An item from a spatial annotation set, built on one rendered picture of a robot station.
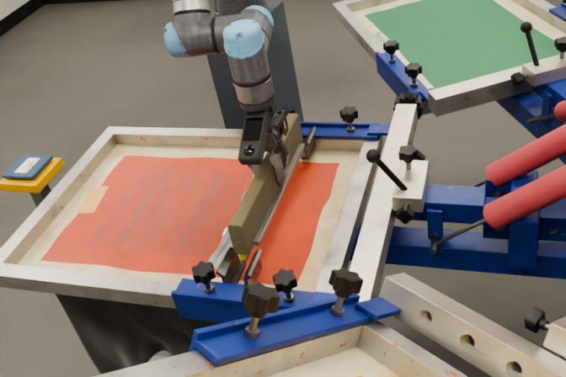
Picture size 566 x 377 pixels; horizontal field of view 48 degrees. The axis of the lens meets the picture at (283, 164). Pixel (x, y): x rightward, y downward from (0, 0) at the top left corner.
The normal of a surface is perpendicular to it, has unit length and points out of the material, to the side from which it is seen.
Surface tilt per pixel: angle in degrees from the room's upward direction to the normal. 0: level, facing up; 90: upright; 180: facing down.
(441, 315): 58
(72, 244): 0
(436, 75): 0
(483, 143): 0
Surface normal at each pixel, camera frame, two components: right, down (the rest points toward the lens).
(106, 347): -0.16, 0.70
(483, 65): -0.17, -0.80
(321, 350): 0.68, 0.33
